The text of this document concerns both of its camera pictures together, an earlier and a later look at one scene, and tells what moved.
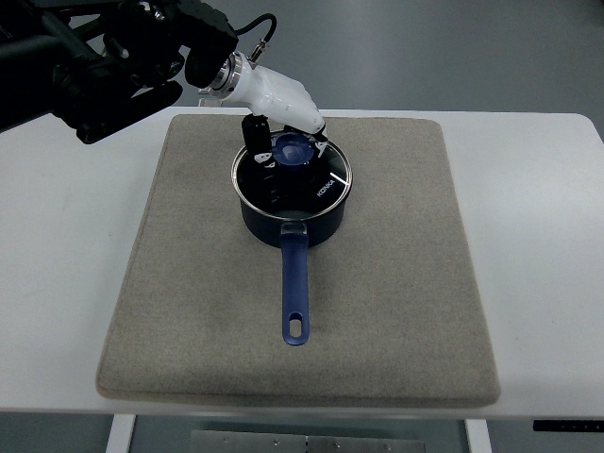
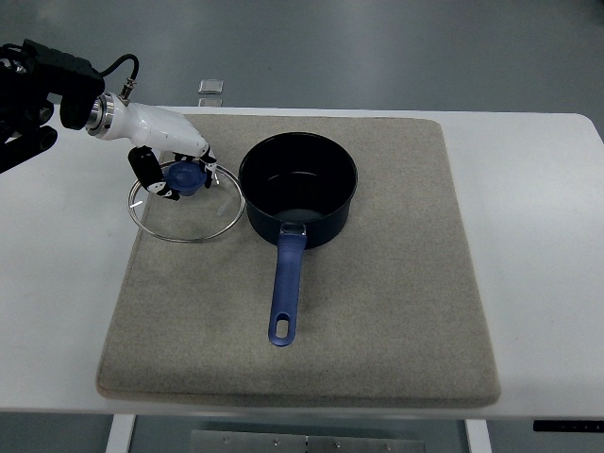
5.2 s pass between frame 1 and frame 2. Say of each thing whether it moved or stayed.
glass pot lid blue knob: moved
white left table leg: stayed
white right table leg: stayed
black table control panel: stayed
